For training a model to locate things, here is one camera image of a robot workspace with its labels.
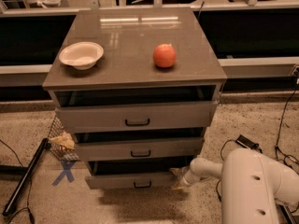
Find grey drawer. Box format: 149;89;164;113
75;137;204;161
85;156;193;189
56;102;217;133

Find black cable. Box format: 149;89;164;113
215;77;299;217
0;138;36;224

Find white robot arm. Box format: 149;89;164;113
171;148;299;224

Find grey bottom drawer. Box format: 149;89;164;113
85;156;193;189

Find crumpled paper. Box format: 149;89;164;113
50;132;75;150

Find red apple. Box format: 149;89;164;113
152;44;176;68

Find black power adapter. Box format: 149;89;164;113
236;135;259;149

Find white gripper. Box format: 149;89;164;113
170;167;200;190

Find black bar right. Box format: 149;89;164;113
280;205;299;224

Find grey drawer cabinet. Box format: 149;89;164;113
42;7;228;187

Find grey top drawer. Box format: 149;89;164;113
56;102;217;133

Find blue tape cross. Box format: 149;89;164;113
52;161;75;186

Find black cable left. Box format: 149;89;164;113
0;138;36;224

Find black bar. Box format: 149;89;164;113
1;138;50;217
280;205;299;224

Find wire mesh basket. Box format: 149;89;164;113
48;117;79;161

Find black bar left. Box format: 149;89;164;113
1;138;50;217

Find white bowl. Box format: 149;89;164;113
59;42;104;70

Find grey middle drawer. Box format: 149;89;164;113
75;137;204;161

